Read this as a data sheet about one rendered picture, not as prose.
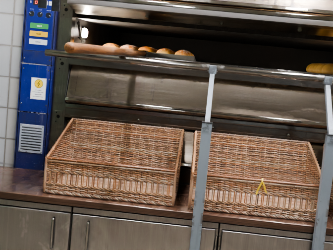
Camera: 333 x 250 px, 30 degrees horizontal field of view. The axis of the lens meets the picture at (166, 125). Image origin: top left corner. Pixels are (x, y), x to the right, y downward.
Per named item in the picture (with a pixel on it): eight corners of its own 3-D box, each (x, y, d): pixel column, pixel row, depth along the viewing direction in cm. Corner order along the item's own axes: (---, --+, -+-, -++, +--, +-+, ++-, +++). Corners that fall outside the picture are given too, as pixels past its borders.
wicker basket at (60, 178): (66, 172, 306) (71, 116, 303) (180, 184, 303) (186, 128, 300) (40, 193, 258) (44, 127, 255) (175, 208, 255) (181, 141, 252)
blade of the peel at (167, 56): (194, 61, 345) (194, 56, 345) (96, 52, 349) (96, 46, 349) (195, 61, 381) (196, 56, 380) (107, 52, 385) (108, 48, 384)
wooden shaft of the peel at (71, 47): (73, 53, 168) (74, 42, 168) (62, 52, 169) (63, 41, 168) (145, 56, 338) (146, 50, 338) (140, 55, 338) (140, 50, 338)
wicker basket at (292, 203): (188, 185, 302) (193, 129, 299) (304, 197, 300) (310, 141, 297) (186, 209, 253) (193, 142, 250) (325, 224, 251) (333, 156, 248)
